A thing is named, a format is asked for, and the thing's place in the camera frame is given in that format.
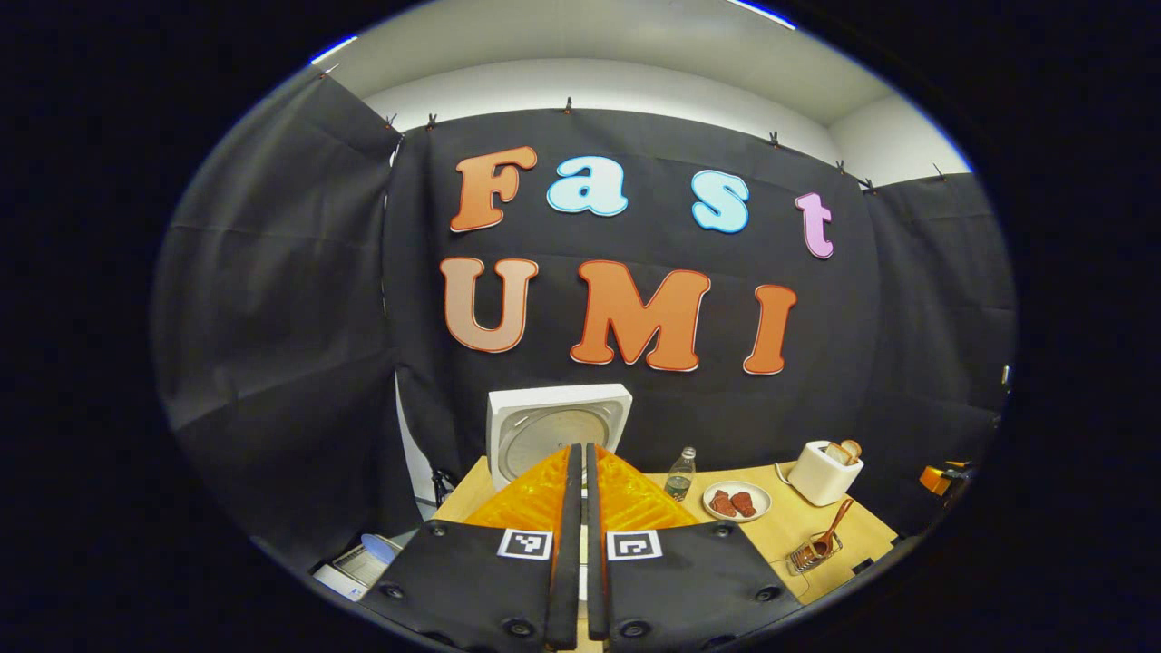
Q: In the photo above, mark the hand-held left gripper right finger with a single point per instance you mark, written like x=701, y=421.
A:
x=596, y=562

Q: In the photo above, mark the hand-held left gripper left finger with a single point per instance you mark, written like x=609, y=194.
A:
x=564, y=562

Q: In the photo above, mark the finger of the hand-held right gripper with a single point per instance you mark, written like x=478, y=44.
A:
x=932, y=479

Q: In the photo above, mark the wooden spoon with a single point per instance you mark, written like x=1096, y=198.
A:
x=830, y=531

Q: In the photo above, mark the white rice cooker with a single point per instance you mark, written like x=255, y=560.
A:
x=553, y=426

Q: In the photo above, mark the clear chopstick holder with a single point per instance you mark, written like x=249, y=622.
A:
x=803, y=560

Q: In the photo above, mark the toasted bread slice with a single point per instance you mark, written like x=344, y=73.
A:
x=853, y=448
x=836, y=453

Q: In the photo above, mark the small black block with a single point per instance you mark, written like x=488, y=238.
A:
x=863, y=565

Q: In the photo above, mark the white toaster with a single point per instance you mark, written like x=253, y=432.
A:
x=821, y=481

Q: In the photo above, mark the clear water bottle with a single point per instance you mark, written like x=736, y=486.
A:
x=679, y=481

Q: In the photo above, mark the red meat piece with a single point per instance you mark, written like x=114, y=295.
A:
x=744, y=504
x=723, y=503

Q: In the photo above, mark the black tripod stand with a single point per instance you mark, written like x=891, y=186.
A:
x=443, y=490

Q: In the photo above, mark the white round plate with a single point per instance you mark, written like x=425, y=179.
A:
x=736, y=519

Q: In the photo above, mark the black backdrop cloth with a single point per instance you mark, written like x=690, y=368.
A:
x=272, y=317

